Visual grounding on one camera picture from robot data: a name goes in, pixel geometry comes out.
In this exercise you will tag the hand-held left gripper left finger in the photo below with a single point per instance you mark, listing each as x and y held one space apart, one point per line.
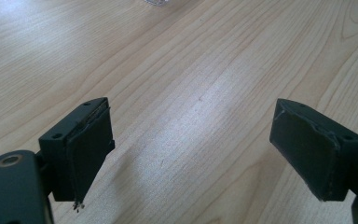
84 149

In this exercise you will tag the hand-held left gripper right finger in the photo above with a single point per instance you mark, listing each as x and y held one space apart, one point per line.
313 152

